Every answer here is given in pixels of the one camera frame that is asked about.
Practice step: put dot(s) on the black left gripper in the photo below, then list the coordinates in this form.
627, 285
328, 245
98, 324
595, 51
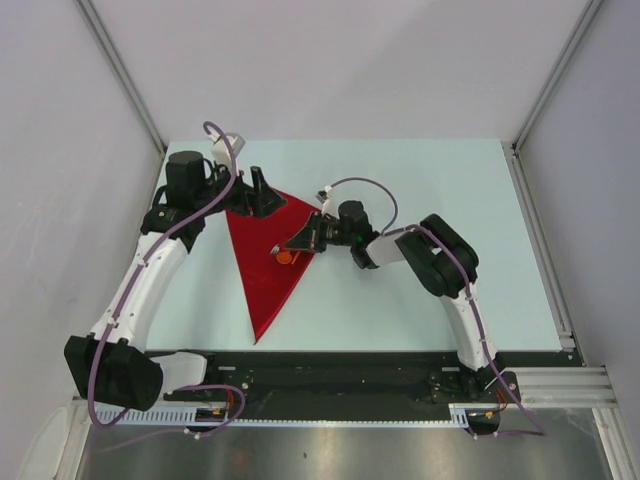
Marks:
257, 201

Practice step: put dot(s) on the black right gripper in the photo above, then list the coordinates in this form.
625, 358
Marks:
310, 236

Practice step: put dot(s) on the orange plastic spoon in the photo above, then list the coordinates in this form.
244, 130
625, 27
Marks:
287, 257

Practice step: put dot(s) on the red cloth napkin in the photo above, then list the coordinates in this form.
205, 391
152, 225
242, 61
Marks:
267, 284

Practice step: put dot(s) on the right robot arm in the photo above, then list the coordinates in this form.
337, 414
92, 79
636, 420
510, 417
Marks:
443, 262

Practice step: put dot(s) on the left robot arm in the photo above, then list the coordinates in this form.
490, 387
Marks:
110, 365

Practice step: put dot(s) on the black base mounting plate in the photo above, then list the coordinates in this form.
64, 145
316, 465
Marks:
348, 410

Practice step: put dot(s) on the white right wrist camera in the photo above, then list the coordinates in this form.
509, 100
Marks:
324, 197

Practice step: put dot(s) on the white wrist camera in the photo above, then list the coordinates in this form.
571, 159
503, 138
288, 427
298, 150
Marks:
219, 150
324, 197

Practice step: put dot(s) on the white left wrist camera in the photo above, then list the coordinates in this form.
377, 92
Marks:
219, 150

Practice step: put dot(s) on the white slotted cable duct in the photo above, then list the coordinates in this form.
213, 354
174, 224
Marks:
196, 416

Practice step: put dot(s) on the left aluminium frame post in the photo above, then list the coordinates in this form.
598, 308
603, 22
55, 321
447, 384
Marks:
112, 57

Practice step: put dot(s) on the aluminium frame post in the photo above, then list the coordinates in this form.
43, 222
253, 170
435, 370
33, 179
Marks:
559, 70
112, 57

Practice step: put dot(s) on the right aluminium frame post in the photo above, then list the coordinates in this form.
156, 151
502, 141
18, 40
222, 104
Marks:
559, 70

